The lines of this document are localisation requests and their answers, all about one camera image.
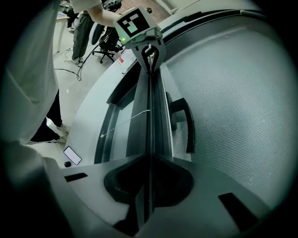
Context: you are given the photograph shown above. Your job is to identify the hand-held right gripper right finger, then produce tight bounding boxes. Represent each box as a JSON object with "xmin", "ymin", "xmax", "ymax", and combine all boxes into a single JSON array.
[{"xmin": 139, "ymin": 154, "xmax": 271, "ymax": 237}]

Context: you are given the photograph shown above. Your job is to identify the black door handle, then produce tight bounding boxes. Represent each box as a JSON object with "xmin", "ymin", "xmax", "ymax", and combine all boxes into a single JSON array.
[{"xmin": 166, "ymin": 92, "xmax": 196, "ymax": 154}]

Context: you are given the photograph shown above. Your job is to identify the white table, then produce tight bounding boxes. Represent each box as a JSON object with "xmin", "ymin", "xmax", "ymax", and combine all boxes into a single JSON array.
[{"xmin": 55, "ymin": 11, "xmax": 71, "ymax": 53}]

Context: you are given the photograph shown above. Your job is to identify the smartphone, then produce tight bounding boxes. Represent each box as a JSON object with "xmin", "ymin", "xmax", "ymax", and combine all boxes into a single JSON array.
[{"xmin": 63, "ymin": 145, "xmax": 82, "ymax": 166}]

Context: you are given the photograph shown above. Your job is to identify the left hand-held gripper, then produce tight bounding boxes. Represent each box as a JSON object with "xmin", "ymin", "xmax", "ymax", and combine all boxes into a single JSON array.
[{"xmin": 113, "ymin": 7, "xmax": 167, "ymax": 74}]

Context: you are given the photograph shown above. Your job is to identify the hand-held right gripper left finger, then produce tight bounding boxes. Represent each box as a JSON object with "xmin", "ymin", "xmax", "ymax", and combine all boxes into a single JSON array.
[{"xmin": 61, "ymin": 153, "xmax": 150, "ymax": 235}]

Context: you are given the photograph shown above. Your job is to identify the black fisheye camera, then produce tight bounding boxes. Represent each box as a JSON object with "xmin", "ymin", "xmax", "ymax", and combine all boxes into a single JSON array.
[{"xmin": 143, "ymin": 29, "xmax": 162, "ymax": 40}]

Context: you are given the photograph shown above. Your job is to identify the person's black trousers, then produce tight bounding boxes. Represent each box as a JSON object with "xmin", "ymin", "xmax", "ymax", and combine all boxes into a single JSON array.
[{"xmin": 30, "ymin": 89, "xmax": 64, "ymax": 142}]

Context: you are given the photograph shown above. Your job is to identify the white windowsill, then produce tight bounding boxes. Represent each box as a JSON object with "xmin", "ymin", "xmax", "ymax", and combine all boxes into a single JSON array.
[{"xmin": 69, "ymin": 59, "xmax": 146, "ymax": 170}]

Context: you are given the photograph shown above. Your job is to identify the person's left forearm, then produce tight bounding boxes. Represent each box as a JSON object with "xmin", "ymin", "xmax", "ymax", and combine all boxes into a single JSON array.
[{"xmin": 89, "ymin": 0, "xmax": 122, "ymax": 29}]

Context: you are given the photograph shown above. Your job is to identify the person's white shirt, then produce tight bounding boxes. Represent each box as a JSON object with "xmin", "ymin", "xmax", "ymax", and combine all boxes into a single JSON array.
[{"xmin": 0, "ymin": 0, "xmax": 103, "ymax": 146}]

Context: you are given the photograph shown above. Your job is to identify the person's sneaker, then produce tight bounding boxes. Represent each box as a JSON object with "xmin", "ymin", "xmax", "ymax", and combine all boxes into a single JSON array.
[
  {"xmin": 25, "ymin": 136, "xmax": 61, "ymax": 146},
  {"xmin": 55, "ymin": 124, "xmax": 71, "ymax": 136}
]

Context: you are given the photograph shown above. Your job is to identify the black floor cable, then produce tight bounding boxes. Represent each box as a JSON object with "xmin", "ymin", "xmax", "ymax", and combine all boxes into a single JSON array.
[
  {"xmin": 77, "ymin": 30, "xmax": 117, "ymax": 81},
  {"xmin": 54, "ymin": 67, "xmax": 83, "ymax": 82}
]

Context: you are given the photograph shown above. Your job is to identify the white pull cord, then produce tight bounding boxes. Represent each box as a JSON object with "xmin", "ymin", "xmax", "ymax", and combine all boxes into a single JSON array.
[{"xmin": 100, "ymin": 109, "xmax": 151, "ymax": 138}]

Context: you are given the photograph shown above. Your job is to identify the black office chair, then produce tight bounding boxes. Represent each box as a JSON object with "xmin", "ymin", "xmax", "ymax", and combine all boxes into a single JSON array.
[{"xmin": 89, "ymin": 22, "xmax": 123, "ymax": 65}]

